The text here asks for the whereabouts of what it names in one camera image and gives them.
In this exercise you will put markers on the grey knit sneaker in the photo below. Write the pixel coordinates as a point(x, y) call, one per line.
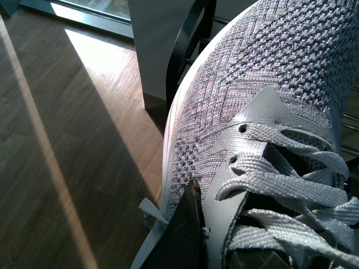
point(277, 198)

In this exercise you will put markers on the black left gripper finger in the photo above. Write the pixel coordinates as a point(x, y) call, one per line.
point(182, 244)

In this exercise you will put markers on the black metal shoe rack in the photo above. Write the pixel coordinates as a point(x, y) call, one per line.
point(307, 51)

